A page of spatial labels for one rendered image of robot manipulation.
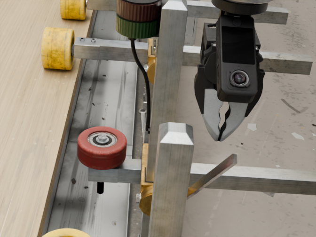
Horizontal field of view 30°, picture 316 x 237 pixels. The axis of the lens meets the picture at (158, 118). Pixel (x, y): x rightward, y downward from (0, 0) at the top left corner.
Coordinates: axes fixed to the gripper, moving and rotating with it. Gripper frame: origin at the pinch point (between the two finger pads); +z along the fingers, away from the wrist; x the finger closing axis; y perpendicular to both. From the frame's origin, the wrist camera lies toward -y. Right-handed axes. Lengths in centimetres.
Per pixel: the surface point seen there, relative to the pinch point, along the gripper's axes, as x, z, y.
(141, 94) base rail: 10, 30, 62
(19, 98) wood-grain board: 32.8, 9.7, 22.1
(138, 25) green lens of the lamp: 12.5, -14.2, 3.5
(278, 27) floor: -78, 100, 284
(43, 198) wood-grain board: 24.1, 9.7, -4.5
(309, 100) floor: -77, 100, 190
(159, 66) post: 9.1, -7.8, 4.7
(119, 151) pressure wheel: 14.1, 9.3, 7.7
